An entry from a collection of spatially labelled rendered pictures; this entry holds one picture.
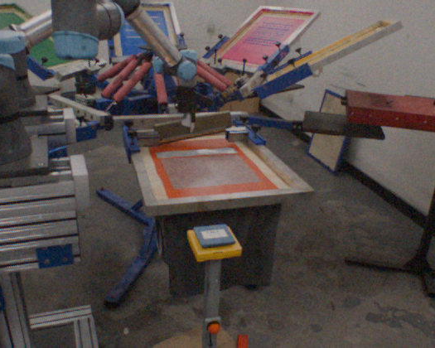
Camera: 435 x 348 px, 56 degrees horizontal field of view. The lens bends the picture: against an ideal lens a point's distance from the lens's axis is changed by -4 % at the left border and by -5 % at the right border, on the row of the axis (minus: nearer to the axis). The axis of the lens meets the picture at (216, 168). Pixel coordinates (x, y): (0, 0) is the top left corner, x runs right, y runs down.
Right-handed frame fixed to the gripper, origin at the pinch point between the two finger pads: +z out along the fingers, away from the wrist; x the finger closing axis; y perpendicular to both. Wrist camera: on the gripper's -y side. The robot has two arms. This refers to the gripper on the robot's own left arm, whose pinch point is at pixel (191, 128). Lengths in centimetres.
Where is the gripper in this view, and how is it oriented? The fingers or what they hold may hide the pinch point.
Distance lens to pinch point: 196.5
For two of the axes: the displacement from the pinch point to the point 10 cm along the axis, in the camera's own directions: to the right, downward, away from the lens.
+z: -0.4, 9.2, 3.8
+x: 2.8, 3.8, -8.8
